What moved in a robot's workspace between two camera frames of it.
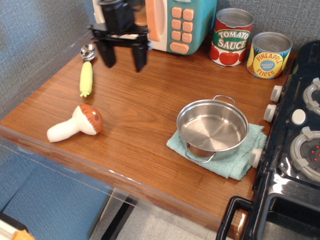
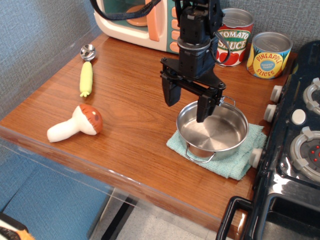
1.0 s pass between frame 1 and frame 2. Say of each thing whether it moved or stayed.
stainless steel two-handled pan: stayed
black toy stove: stayed
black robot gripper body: moved
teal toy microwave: stayed
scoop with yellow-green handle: stayed
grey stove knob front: stayed
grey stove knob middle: stayed
